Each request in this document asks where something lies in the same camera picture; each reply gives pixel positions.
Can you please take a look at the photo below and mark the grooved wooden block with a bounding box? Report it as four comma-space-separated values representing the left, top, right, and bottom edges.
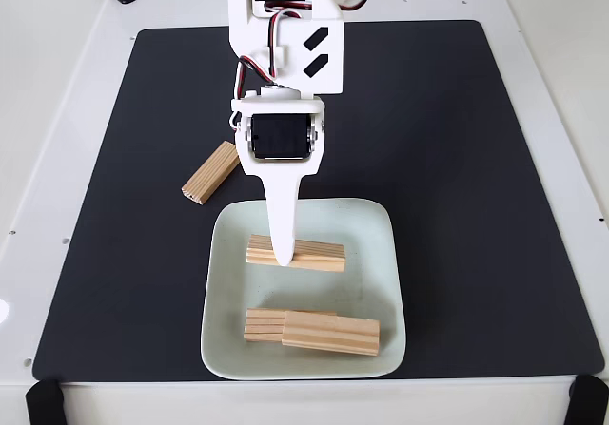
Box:
181, 140, 242, 206
281, 310, 382, 357
243, 307, 339, 343
246, 233, 347, 273

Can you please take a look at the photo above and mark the pale green square plate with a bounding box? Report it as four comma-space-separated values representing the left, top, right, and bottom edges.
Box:
199, 198, 408, 381

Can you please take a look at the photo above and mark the black corner bracket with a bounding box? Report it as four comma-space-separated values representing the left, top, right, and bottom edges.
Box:
24, 377, 67, 425
565, 375, 609, 425

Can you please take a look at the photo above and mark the black table mat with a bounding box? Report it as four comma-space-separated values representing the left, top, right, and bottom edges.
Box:
31, 19, 605, 382

